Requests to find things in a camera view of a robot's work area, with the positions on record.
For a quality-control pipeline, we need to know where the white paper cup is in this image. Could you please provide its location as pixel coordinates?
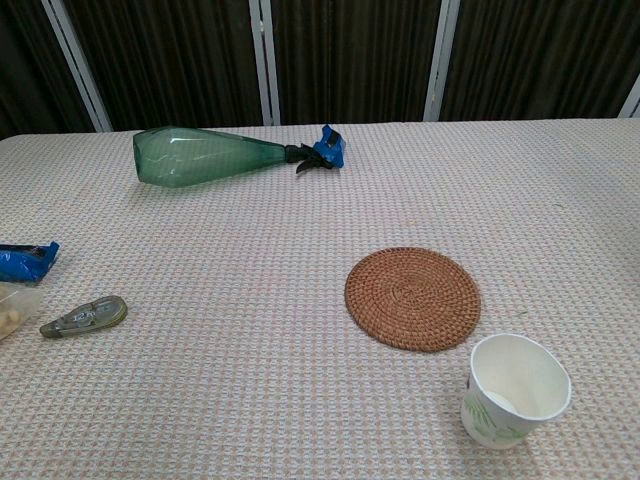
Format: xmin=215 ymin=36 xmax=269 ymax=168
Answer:
xmin=460 ymin=333 xmax=573 ymax=449

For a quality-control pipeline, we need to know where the round woven rattan coaster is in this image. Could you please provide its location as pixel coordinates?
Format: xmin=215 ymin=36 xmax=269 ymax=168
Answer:
xmin=344 ymin=246 xmax=482 ymax=353

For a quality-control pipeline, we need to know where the white textured tablecloth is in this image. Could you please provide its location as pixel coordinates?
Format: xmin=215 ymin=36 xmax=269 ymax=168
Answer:
xmin=0 ymin=118 xmax=640 ymax=480

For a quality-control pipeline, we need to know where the green plastic spray bottle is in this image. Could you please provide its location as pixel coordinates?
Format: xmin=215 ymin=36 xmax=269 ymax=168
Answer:
xmin=132 ymin=124 xmax=347 ymax=189

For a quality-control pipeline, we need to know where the grey correction tape dispenser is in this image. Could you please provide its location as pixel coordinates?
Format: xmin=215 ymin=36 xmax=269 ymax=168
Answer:
xmin=39 ymin=295 xmax=129 ymax=339

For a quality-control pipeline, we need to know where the blue snack packet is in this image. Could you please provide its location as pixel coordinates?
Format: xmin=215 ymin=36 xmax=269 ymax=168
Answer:
xmin=0 ymin=241 xmax=62 ymax=287

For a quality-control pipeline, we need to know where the clear bag of nuts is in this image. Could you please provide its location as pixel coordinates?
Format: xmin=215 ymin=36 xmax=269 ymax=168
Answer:
xmin=0 ymin=281 xmax=45 ymax=343

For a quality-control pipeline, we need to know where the white partition frame post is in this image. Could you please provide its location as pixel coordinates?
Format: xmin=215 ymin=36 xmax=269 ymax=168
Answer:
xmin=617 ymin=75 xmax=640 ymax=120
xmin=40 ymin=0 xmax=113 ymax=133
xmin=248 ymin=0 xmax=284 ymax=127
xmin=422 ymin=0 xmax=462 ymax=123

